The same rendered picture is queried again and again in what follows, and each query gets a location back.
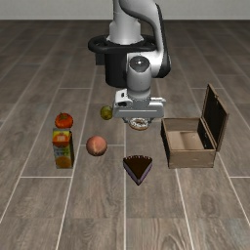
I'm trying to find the wooden box lid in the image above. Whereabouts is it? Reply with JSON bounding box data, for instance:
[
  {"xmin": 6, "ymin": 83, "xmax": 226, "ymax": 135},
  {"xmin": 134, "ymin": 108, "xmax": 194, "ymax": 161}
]
[{"xmin": 201, "ymin": 83, "xmax": 229, "ymax": 152}]

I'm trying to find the white frosted donut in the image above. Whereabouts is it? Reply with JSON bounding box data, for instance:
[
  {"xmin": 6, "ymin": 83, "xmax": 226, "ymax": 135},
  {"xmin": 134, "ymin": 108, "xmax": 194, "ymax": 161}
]
[{"xmin": 128, "ymin": 117, "xmax": 150, "ymax": 132}]

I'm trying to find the wooden box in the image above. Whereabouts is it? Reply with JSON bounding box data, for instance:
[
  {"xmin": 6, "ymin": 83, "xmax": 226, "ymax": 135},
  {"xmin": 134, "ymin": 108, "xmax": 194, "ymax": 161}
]
[{"xmin": 160, "ymin": 116, "xmax": 217, "ymax": 169}]

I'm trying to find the orange juice carton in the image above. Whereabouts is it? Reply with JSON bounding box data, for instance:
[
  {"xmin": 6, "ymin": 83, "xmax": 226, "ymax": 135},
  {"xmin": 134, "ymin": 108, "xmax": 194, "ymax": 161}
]
[{"xmin": 52, "ymin": 127, "xmax": 75, "ymax": 170}]

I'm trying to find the red tomato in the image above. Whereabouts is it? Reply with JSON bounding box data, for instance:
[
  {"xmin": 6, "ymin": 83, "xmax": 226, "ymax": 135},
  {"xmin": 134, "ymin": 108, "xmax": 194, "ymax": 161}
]
[{"xmin": 54, "ymin": 112, "xmax": 74, "ymax": 130}]

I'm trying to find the chocolate cake wedge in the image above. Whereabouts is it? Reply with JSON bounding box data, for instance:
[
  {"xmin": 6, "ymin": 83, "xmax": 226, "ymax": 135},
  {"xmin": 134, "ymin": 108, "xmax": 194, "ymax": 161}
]
[{"xmin": 122, "ymin": 154, "xmax": 153, "ymax": 187}]

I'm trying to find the green pear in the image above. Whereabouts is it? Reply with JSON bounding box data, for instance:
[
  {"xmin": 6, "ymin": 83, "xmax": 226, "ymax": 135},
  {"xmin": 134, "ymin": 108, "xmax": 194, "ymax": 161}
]
[{"xmin": 100, "ymin": 104, "xmax": 113, "ymax": 121}]

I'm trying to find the pink peach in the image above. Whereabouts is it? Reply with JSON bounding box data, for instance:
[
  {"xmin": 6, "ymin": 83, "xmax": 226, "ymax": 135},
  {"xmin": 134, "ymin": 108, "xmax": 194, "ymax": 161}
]
[{"xmin": 85, "ymin": 135, "xmax": 108, "ymax": 157}]

